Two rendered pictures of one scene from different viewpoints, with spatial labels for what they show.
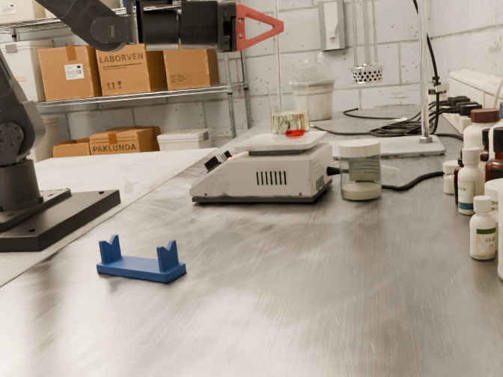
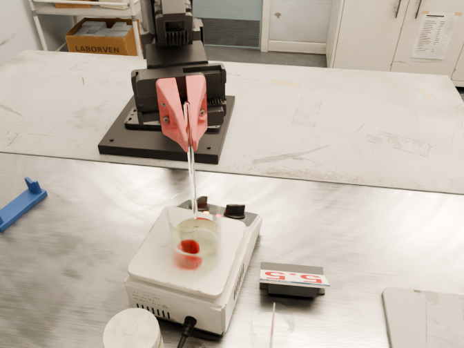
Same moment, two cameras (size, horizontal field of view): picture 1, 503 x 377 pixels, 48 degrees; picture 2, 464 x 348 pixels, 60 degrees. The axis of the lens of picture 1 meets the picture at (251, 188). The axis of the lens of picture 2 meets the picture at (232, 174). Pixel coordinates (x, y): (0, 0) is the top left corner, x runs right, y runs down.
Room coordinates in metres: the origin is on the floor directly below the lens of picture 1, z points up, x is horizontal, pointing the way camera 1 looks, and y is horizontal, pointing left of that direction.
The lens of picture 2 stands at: (0.89, -0.39, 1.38)
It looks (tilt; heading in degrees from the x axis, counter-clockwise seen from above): 40 degrees down; 85
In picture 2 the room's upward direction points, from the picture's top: straight up
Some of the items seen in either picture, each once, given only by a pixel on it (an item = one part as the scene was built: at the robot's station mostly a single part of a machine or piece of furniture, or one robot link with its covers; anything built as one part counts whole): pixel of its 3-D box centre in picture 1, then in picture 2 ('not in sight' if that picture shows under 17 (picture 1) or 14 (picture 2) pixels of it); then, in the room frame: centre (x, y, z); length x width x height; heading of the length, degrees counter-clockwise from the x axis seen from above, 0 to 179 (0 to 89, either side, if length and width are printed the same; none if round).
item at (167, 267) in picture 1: (138, 256); (15, 201); (0.58, 0.13, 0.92); 0.10 x 0.03 x 0.04; 59
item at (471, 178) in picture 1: (471, 180); not in sight; (0.68, -0.27, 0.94); 0.03 x 0.03 x 0.08
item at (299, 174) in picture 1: (268, 169); (199, 254); (0.88, -0.03, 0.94); 0.22 x 0.13 x 0.08; 68
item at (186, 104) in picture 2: (278, 65); (192, 181); (0.88, -0.06, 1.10); 0.01 x 0.01 x 0.20
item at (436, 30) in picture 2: not in sight; (434, 35); (2.42, 2.04, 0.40); 0.24 x 0.01 x 0.30; 167
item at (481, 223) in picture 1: (482, 227); not in sight; (0.52, -0.22, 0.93); 0.02 x 0.02 x 0.06
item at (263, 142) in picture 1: (281, 141); (190, 247); (0.87, -0.05, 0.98); 0.12 x 0.12 x 0.01; 68
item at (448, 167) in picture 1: (456, 177); not in sight; (0.78, -0.29, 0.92); 0.04 x 0.04 x 0.04
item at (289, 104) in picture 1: (290, 111); (195, 235); (0.88, -0.07, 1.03); 0.07 x 0.06 x 0.08; 74
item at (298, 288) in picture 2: not in sight; (293, 274); (1.00, -0.06, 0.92); 0.09 x 0.06 x 0.04; 168
